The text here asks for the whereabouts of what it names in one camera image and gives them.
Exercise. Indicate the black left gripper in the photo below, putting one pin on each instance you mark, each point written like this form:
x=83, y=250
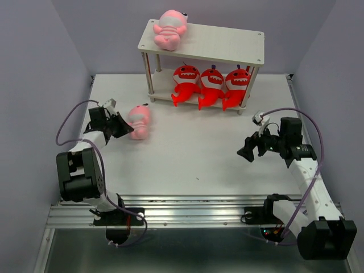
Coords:
x=124, y=128

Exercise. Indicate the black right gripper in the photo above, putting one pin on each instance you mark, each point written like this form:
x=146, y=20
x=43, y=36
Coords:
x=250, y=143

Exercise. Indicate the pink striped plush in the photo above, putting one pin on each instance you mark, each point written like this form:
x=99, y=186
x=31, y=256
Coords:
x=139, y=119
x=168, y=31

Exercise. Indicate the red shark plush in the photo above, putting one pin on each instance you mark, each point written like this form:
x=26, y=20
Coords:
x=212, y=82
x=236, y=83
x=186, y=78

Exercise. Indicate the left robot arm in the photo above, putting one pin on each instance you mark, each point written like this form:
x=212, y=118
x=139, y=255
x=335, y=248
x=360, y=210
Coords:
x=81, y=171

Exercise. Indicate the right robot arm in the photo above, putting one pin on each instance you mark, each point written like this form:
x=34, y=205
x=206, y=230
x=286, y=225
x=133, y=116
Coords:
x=319, y=227

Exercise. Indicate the white two-tier shelf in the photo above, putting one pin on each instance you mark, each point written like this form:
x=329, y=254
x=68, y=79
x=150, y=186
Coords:
x=219, y=45

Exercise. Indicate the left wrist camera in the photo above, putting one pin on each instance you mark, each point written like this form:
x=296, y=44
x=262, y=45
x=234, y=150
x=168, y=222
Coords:
x=109, y=104

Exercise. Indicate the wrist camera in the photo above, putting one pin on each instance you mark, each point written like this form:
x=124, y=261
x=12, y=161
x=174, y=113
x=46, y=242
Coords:
x=261, y=119
x=109, y=104

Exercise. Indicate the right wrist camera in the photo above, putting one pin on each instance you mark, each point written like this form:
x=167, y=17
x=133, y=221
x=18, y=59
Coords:
x=261, y=119

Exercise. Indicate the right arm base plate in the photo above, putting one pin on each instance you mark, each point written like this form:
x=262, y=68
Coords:
x=259, y=215

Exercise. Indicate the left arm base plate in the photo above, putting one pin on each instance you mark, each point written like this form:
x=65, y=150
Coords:
x=118, y=217

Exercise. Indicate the aluminium table edge rail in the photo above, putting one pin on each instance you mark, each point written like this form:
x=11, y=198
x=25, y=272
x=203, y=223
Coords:
x=164, y=212

